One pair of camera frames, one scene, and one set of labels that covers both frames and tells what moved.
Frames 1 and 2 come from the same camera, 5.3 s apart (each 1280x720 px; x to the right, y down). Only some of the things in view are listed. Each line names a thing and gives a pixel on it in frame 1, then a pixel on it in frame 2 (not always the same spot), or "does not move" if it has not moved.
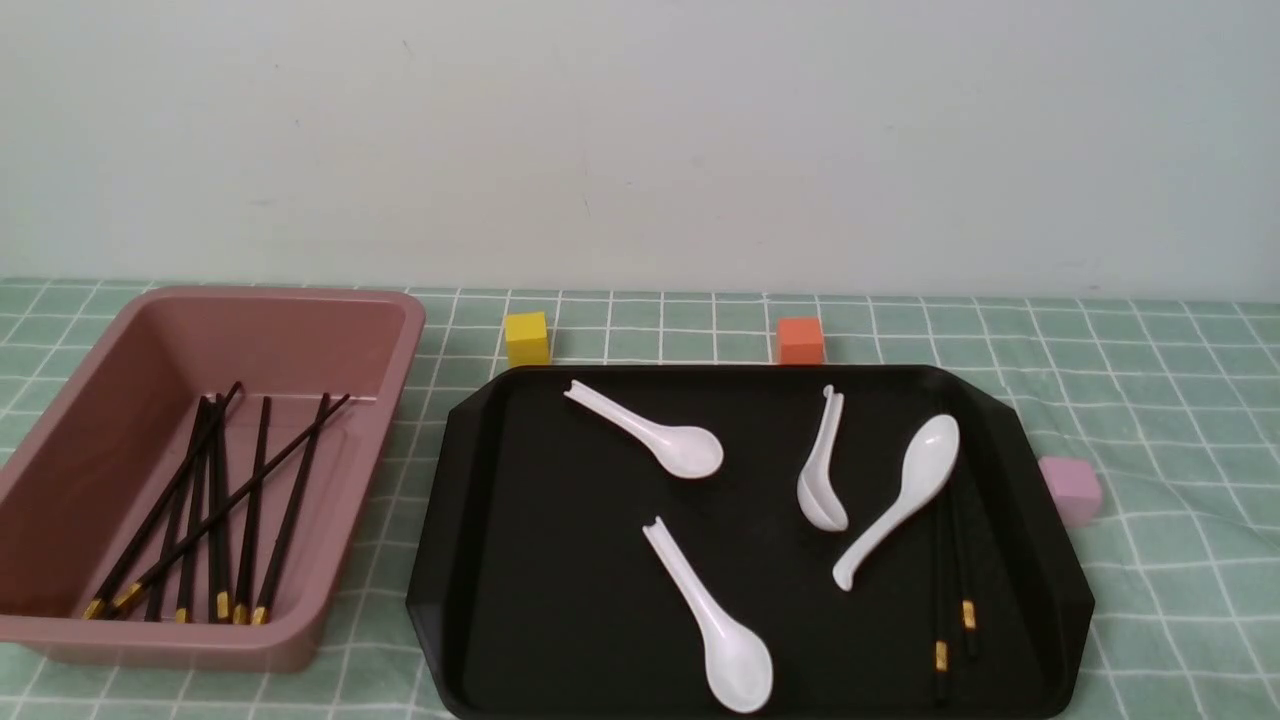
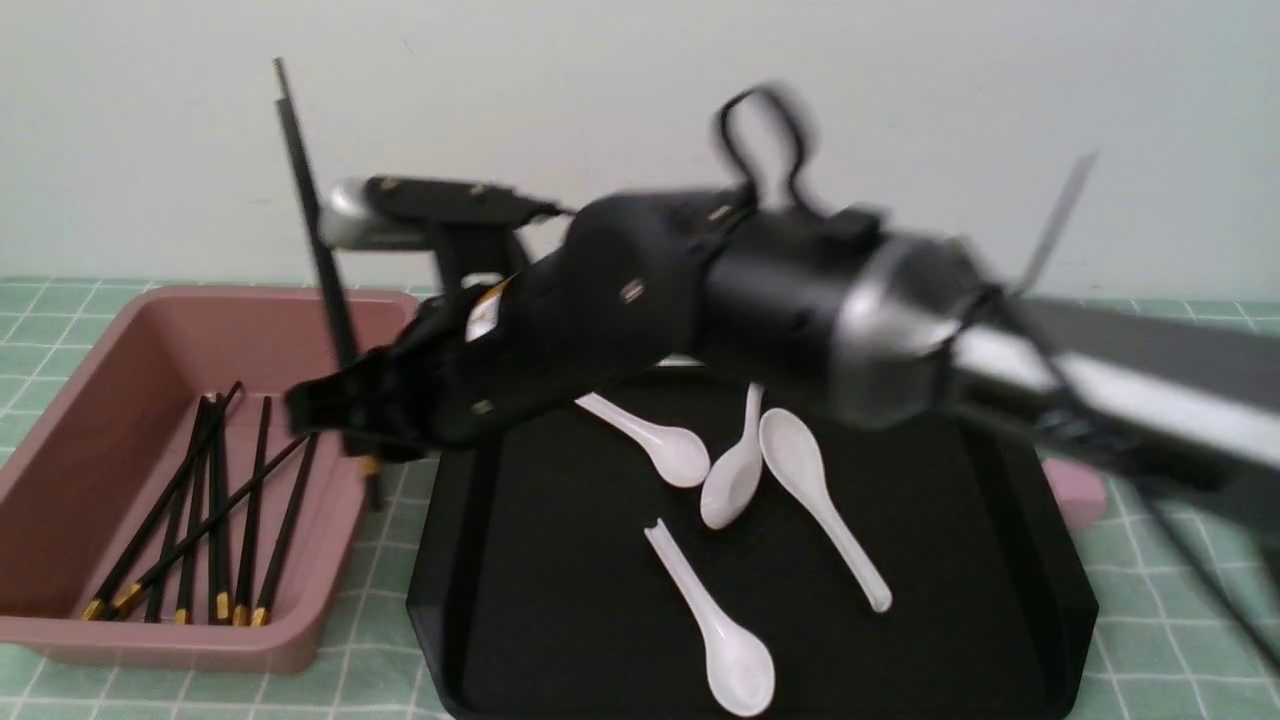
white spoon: [684, 451] does not move
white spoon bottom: [738, 669] does not move
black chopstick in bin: [246, 581] does not move
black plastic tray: [902, 535] does not move
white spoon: [819, 491] to [734, 479]
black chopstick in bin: [273, 573] does not move
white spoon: [930, 458] to [795, 449]
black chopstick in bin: [222, 569] does not move
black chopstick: [941, 615] to [322, 242]
